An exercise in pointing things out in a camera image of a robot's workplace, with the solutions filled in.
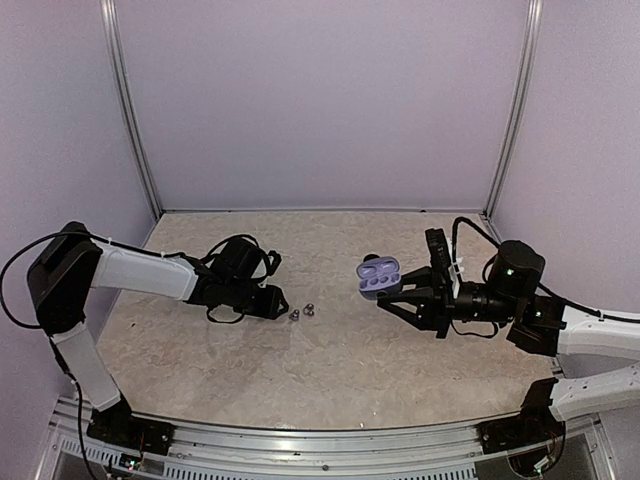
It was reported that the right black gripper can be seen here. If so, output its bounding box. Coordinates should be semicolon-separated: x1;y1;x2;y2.
379;266;521;339

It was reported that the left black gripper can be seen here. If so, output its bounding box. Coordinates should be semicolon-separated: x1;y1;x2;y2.
224;276;289;319

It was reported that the grey oval earbud case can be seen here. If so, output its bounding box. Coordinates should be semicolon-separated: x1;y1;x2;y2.
356;254;403;300

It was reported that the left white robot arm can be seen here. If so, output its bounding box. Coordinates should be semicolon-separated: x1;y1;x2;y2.
26;222;289;445

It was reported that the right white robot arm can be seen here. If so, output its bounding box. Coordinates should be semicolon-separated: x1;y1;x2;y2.
358;230;639;444

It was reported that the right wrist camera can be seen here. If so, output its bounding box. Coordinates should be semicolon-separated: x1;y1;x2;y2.
425;228;464;299

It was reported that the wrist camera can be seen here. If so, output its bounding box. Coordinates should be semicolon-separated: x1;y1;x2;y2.
425;228;464;299
251;250;282;285

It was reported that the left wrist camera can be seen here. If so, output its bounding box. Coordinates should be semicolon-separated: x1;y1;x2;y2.
251;250;282;285

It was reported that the front aluminium rail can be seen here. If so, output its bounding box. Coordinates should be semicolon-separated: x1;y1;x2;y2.
37;394;614;480

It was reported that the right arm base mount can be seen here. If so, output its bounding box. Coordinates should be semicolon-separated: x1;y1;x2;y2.
476;378;566;454

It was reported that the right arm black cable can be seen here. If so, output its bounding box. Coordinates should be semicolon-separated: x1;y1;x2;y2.
449;217;640;341

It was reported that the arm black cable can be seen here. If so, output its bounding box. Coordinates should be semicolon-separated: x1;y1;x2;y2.
0;233;261;331
449;217;640;341

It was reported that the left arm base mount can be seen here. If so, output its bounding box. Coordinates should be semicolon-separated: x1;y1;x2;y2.
87;397;175;456

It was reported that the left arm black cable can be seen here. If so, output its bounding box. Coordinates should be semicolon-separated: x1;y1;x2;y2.
0;233;261;331

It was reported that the right aluminium frame post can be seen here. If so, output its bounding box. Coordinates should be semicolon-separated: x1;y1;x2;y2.
483;0;544;223

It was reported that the aluminium frame post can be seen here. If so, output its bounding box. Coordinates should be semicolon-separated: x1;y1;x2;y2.
99;0;164;222
483;0;544;223

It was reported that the left aluminium frame post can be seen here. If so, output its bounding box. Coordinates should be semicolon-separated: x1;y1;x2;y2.
99;0;164;222

